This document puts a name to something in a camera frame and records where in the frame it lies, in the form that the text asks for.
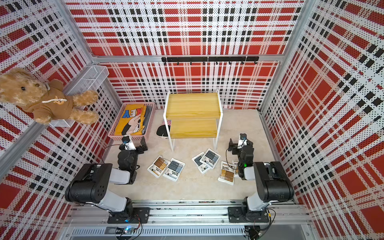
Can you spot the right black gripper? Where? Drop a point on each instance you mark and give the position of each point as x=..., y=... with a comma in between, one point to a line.
x=237, y=147

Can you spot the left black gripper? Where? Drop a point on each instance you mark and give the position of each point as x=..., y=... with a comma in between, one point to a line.
x=137, y=148

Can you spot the brown coffee bag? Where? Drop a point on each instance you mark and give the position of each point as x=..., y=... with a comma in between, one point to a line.
x=227, y=174
x=158, y=166
x=236, y=167

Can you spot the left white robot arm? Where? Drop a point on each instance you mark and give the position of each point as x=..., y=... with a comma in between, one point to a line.
x=90, y=185

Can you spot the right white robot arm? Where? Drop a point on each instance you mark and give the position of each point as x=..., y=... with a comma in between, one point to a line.
x=272, y=183

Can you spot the grey coffee bag middle upper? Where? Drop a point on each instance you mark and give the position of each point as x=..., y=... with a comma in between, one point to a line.
x=210, y=159

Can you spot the grey coffee bag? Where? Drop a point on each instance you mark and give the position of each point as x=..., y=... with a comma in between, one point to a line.
x=203, y=168
x=210, y=159
x=173, y=170

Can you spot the grey coffee bag middle lower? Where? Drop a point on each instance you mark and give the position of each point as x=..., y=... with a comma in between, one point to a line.
x=203, y=168

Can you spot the grey coffee bag left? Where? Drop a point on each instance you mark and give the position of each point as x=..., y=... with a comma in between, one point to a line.
x=173, y=170

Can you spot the yellow two-tier shelf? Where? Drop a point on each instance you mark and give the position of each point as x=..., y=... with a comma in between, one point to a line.
x=193, y=116

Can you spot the black doll with striped hat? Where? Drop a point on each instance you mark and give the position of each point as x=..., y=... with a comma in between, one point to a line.
x=162, y=130

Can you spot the yellow printed folded cloth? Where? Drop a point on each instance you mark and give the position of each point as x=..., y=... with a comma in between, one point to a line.
x=131, y=121

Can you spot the green circuit board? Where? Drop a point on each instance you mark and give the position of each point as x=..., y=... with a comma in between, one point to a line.
x=125, y=231

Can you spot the brown teddy bear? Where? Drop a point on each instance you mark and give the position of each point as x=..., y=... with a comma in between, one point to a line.
x=46, y=101

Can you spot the white wire mesh basket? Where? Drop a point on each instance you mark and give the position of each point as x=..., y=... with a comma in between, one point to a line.
x=91, y=78

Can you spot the black hook rail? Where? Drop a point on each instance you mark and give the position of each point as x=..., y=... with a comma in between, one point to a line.
x=209, y=59

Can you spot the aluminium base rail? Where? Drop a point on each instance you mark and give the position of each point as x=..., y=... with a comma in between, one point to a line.
x=166, y=220

